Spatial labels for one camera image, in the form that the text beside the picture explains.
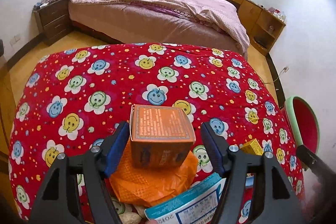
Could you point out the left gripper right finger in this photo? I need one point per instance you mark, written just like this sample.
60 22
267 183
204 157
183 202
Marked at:
273 199

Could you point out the orange cardboard box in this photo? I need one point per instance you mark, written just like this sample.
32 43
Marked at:
160 136

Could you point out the green red trash bin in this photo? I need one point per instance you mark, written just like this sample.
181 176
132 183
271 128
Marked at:
302 121

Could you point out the small yellow box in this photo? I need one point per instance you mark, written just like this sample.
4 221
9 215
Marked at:
252 147

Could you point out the teal white cardboard box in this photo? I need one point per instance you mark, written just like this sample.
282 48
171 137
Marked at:
196 205

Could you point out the peanut shell right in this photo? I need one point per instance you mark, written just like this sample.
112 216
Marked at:
140 210

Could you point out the red smiley flower blanket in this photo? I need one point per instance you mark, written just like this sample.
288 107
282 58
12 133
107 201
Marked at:
75 98

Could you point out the long wooden cabinet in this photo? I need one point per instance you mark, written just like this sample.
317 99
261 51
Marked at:
263 28

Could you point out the dark wooden nightstand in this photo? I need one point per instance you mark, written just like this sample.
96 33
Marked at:
53 21

